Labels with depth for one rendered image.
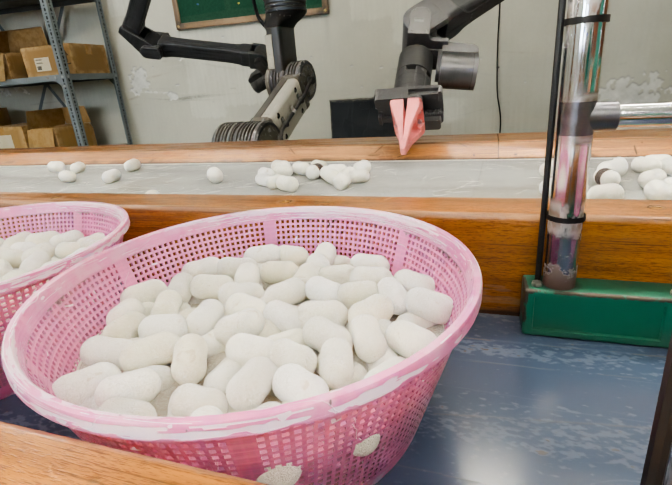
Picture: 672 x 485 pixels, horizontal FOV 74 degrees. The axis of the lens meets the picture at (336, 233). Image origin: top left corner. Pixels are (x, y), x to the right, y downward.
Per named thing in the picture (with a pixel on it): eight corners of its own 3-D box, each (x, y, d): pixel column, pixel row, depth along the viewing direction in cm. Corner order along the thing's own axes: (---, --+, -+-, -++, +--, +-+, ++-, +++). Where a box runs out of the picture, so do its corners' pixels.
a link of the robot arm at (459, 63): (408, 45, 80) (411, 6, 72) (473, 48, 79) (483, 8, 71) (401, 100, 76) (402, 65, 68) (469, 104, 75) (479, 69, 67)
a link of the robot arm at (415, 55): (398, 68, 77) (400, 39, 72) (438, 70, 76) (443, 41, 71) (394, 96, 74) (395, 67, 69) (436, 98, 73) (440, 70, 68)
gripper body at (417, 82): (441, 93, 64) (444, 59, 67) (372, 97, 67) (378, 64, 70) (443, 125, 69) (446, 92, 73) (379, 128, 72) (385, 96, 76)
